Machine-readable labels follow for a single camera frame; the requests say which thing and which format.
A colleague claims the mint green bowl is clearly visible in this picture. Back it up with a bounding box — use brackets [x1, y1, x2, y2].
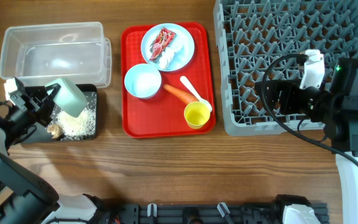
[53, 78, 87, 117]

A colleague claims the brown food scrap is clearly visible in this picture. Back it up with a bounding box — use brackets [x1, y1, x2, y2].
[47, 124, 63, 140]

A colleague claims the white rice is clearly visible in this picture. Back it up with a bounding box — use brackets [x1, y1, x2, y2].
[52, 91, 98, 141]

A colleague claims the yellow plastic cup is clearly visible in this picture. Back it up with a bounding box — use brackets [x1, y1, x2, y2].
[184, 101, 211, 129]

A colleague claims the white tissue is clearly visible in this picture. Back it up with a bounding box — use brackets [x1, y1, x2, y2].
[158, 45, 183, 70]

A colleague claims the red snack wrapper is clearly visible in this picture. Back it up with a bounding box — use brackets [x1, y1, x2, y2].
[149, 27, 176, 62]

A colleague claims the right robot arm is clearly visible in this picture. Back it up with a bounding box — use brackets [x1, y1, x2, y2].
[255, 54, 358, 223]

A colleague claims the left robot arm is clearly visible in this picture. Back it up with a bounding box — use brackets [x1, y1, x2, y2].
[0, 79, 113, 223]

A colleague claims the black waste tray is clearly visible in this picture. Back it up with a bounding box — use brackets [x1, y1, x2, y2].
[23, 84, 98, 144]

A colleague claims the grey dishwasher rack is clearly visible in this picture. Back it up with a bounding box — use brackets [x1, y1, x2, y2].
[213, 0, 358, 136]

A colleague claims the clear plastic bin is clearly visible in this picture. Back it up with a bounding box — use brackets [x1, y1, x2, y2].
[0, 22, 112, 88]

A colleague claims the light blue bowl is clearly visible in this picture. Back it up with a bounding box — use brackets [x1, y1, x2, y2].
[124, 63, 162, 99]

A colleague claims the orange carrot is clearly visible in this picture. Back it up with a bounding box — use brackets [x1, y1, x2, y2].
[163, 84, 198, 105]

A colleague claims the white plastic spoon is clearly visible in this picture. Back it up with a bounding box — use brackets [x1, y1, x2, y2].
[180, 76, 213, 113]

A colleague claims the red serving tray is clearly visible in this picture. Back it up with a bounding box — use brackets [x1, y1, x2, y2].
[121, 22, 216, 138]

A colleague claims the light blue plate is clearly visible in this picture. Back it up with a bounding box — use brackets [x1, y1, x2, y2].
[140, 23, 195, 72]

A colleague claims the right black cable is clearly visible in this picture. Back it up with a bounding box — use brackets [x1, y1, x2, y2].
[259, 53, 358, 197]

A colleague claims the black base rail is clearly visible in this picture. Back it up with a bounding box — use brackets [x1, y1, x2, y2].
[111, 197, 330, 224]

